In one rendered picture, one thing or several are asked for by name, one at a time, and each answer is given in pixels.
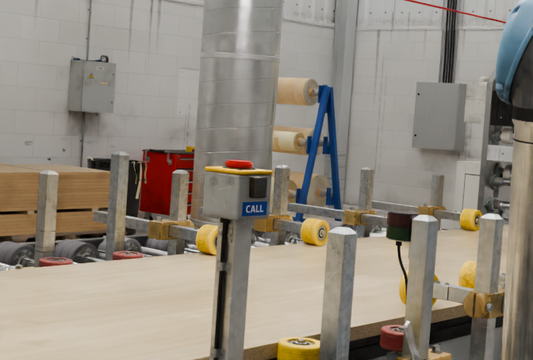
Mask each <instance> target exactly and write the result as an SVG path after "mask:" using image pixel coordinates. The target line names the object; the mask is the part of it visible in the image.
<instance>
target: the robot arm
mask: <svg viewBox="0 0 533 360"><path fill-rule="evenodd" d="M495 80H496V82H497V84H496V91H497V96H498V98H499V99H500V100H501V101H505V102H506V103H507V104H513V107H512V122H513V124H514V139H513V153H512V180H511V194H510V208H509V222H508V249H507V263H506V278H505V291H504V319H503V332H502V347H501V360H533V0H519V1H518V3H517V4H516V5H515V7H514V8H513V9H512V12H511V13H510V15H509V17H508V20H507V21H506V24H505V26H504V30H503V32H502V36H501V39H500V44H499V48H498V53H497V61H496V70H495Z"/></svg>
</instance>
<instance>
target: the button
mask: <svg viewBox="0 0 533 360"><path fill-rule="evenodd" d="M225 165H226V166H227V167H231V168H240V169H251V168H252V167H253V163H251V161H246V160H234V159H228V160H227V161H226V162H225Z"/></svg>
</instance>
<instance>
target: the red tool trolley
mask: <svg viewBox="0 0 533 360"><path fill-rule="evenodd" d="M143 152H144V154H143V161H146V163H147V171H146V181H147V183H144V181H142V182H141V194H140V211H142V212H145V216H144V219H145V220H153V218H152V217H151V213H157V214H162V215H168V216H170V208H171V184H172V173H173V172H174V171H176V170H186V171H187V172H188V173H189V174H190V177H189V189H188V202H187V215H190V211H191V198H192V186H193V173H194V152H190V151H186V150H155V149H145V150H143ZM187 215H186V219H187V220H188V216H187Z"/></svg>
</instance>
